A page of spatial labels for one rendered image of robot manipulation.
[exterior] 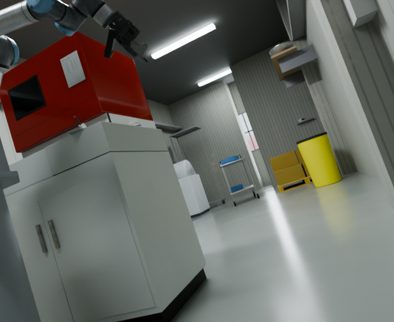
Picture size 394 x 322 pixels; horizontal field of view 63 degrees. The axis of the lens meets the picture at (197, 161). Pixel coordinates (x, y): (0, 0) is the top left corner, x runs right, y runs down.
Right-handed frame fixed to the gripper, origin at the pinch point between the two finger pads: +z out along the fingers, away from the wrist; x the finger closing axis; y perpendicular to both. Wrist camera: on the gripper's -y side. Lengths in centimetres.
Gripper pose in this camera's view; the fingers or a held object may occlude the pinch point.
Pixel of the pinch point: (143, 61)
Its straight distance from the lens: 142.2
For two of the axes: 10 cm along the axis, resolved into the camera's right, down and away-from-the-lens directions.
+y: 7.2, -6.1, -3.2
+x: -0.3, -4.9, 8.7
